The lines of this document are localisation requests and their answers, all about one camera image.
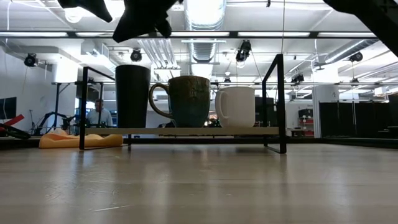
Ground dark wall monitor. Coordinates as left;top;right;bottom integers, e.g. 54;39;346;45
0;96;17;120

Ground background robot rig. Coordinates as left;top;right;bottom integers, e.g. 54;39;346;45
32;81;78;136

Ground black partition screens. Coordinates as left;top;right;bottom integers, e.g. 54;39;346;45
319;100;398;139

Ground black metal table frame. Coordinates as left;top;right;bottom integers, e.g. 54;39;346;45
0;136;398;149

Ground red bar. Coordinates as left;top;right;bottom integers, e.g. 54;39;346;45
0;114;25;129

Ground black ceiling camera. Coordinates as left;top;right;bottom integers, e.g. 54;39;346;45
129;47;143;63
349;51;364;63
24;52;39;68
234;39;252;63

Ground black tumbler cup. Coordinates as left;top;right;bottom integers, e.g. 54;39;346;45
114;64;152;129

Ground orange cloth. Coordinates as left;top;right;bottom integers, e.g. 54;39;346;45
38;128;124;149

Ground long ceiling light strip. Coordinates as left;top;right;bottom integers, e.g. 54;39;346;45
0;30;379;40

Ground white mug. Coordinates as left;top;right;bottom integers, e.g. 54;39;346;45
215;86;256;128

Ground person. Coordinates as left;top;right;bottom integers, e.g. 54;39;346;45
86;98;114;127

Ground brown green glazed mug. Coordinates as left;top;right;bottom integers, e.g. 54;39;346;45
148;75;211;128

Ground red storage rack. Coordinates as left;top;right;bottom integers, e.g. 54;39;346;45
297;108;315;138

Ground wooden shelf with black frame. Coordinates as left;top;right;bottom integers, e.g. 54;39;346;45
78;54;287;155

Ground silver ventilation duct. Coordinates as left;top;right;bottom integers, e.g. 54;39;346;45
182;0;228;63

